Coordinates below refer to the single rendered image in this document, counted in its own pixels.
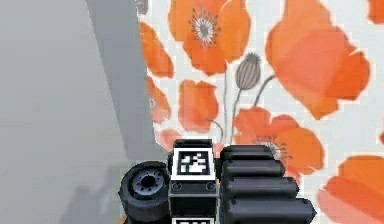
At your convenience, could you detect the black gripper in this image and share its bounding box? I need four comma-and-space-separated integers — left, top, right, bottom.
118, 160, 172, 224

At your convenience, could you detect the white bed with orange poppies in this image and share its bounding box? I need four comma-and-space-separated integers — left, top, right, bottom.
134, 0, 384, 224

